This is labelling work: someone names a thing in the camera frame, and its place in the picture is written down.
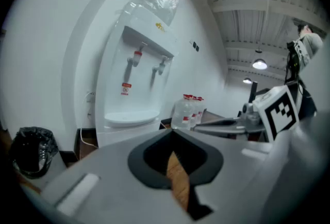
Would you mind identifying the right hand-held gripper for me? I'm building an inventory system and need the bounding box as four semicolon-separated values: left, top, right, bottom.
193;85;300;142

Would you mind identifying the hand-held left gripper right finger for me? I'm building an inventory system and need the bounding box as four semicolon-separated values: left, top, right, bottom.
172;129;302;224

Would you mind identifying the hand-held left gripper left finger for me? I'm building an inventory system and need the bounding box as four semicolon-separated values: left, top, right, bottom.
30;129;193;224

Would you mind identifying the white water dispenser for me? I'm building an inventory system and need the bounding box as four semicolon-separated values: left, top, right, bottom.
94;7;181;148

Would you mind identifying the white drip tray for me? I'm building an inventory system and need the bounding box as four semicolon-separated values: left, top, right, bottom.
104;110;160;127

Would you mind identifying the red warning sticker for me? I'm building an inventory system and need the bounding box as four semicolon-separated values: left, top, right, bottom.
120;82;133;97

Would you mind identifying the grey bin with black bag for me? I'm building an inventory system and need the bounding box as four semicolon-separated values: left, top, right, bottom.
9;126;68;180

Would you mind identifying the black stand post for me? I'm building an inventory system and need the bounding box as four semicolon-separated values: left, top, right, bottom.
249;81;258;104

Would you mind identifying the white power cable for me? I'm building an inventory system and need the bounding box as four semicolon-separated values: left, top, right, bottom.
79;91;99;148

